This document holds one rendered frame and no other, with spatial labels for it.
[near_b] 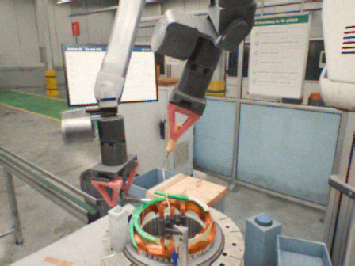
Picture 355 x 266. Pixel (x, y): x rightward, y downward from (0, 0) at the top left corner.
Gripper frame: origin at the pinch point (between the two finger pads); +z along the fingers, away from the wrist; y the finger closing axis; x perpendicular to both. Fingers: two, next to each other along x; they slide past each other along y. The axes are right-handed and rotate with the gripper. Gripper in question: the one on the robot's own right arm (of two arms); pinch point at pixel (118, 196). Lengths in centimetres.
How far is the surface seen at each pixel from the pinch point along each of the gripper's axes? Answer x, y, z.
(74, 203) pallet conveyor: -60, -51, 43
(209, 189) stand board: 15.8, -30.3, 12.3
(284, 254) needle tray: 38.4, -10.0, 15.7
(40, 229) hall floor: -152, -107, 120
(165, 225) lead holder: 16.7, 12.7, -4.4
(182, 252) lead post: 19.7, 12.7, 0.5
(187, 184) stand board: 7.8, -31.4, 12.2
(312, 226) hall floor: 80, -189, 127
